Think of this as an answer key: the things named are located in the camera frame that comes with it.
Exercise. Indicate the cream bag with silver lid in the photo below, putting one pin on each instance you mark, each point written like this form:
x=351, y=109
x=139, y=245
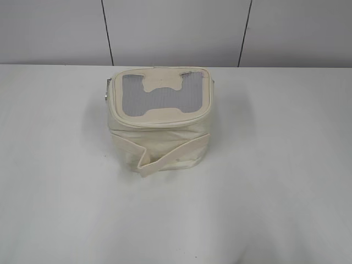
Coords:
x=160, y=117

